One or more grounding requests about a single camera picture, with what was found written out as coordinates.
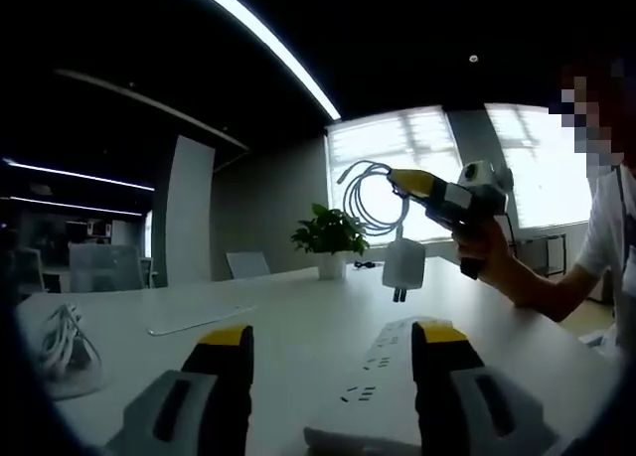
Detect black metal rack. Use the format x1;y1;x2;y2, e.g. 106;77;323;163
514;232;568;279

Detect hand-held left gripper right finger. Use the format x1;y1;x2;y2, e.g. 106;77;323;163
410;320;560;456

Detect long ceiling light strip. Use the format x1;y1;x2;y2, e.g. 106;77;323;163
181;0;343;119

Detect grey high-back chair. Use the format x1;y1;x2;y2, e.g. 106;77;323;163
68;241;153;293

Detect thin ceiling light strip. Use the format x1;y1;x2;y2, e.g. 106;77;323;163
2;158;156;192
9;196;145;217

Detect window with white blinds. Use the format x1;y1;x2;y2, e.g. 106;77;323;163
484;102;597;231
325;105;466;243

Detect person's right hand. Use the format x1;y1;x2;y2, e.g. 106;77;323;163
452;216;523;298

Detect white charger cable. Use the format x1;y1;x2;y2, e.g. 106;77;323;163
336;158;413;243

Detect white charger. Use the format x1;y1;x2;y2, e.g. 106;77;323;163
381;239;427;304

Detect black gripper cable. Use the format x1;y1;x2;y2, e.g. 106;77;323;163
494;213;518;259

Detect white chair back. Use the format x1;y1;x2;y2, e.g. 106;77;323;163
226;250;272;280

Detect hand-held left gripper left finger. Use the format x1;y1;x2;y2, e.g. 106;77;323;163
101;324;254;456

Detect white power strip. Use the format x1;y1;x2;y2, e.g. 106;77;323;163
303;315;454;456

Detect white desk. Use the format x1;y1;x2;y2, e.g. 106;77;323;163
14;255;622;456

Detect green potted plant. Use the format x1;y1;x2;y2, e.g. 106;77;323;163
290;203;370;281

